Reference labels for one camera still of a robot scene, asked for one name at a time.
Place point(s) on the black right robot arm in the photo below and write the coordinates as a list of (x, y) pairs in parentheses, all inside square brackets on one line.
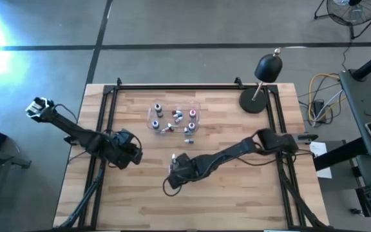
[(234, 153)]

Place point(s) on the clear plastic bin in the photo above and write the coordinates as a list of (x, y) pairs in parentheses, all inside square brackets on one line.
[(167, 111)]

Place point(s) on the large pink food coloring bottle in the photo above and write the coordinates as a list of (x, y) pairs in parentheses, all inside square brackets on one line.
[(192, 113)]

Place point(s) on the black power strip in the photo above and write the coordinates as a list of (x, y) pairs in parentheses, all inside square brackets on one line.
[(318, 109)]

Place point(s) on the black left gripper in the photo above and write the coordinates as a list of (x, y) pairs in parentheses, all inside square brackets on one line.
[(126, 151)]

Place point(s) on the white paper sheet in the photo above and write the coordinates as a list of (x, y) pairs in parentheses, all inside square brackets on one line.
[(319, 149)]

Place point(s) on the grey side desk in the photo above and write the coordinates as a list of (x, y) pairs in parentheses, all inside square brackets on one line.
[(359, 96)]

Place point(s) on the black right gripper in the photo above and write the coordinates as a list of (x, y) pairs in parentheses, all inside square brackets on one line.
[(182, 170)]

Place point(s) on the small blue food coloring bottle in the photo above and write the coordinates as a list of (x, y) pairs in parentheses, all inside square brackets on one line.
[(188, 141)]

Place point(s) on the small red food coloring bottle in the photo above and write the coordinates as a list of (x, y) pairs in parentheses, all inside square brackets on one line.
[(175, 112)]

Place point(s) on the black aluminium table frame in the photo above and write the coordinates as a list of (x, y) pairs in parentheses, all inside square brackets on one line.
[(188, 87)]

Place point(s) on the small green food coloring bottle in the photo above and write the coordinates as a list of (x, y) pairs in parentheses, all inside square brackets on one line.
[(173, 158)]

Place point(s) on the black desk lamp brass pole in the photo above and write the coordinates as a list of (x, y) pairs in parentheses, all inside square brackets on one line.
[(268, 67)]

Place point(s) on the black floor fan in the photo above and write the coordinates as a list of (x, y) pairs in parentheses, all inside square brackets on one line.
[(354, 3)]

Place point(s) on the large purple food coloring bottle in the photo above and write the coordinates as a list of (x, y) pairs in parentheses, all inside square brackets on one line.
[(191, 126)]

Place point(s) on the large blue food coloring bottle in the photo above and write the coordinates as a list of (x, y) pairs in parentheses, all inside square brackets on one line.
[(155, 124)]

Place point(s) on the large white-capped food coloring bottle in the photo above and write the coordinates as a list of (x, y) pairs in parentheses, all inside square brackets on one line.
[(158, 108)]

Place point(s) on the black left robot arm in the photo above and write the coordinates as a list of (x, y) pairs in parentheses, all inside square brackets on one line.
[(76, 132)]

